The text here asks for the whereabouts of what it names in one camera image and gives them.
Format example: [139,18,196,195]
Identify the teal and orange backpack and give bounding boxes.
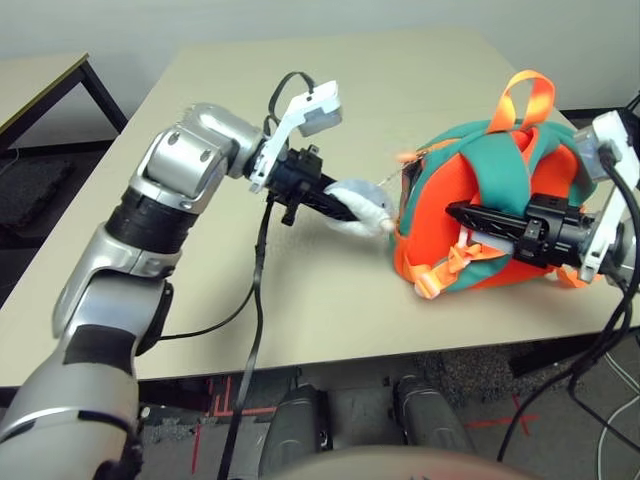
[392,69,601,301]

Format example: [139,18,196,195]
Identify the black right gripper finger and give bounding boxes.
[445,202,531,240]

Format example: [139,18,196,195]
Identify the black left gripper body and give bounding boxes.
[267,145,329,226]

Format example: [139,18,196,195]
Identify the grey robot torso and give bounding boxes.
[254,444,536,480]

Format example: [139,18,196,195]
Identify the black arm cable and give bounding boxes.
[159,71,321,480]
[497,144,640,461]

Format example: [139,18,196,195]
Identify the speckled dark floor mat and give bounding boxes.
[414,344,581,406]

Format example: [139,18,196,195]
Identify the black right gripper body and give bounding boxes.
[514,195,600,269]

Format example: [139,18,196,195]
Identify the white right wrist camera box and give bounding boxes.
[572,110,640,284]

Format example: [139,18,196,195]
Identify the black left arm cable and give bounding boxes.
[159,71,321,480]

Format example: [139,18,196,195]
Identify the grey whale plush toy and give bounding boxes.
[322,177,401,241]

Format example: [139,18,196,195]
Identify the dark robot right leg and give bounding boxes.
[392,373,476,454]

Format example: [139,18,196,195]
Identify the black framed side table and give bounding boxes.
[0,52,129,151]

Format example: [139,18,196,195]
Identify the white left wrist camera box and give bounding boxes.
[247,79,346,194]

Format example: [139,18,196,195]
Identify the dark robot left leg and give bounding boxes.
[259,384,334,471]

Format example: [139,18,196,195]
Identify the black table foot bar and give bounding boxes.
[509,337,609,379]

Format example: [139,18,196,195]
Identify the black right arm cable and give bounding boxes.
[497,144,640,461]

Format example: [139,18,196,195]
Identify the white floor cables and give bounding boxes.
[594,329,640,461]

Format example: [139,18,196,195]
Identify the dark robot leg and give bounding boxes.
[259,384,334,471]
[392,373,476,454]

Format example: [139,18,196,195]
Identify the black foam floor mat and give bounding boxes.
[0,157,76,236]

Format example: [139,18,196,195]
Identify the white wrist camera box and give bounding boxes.
[247,79,346,194]
[572,110,640,284]

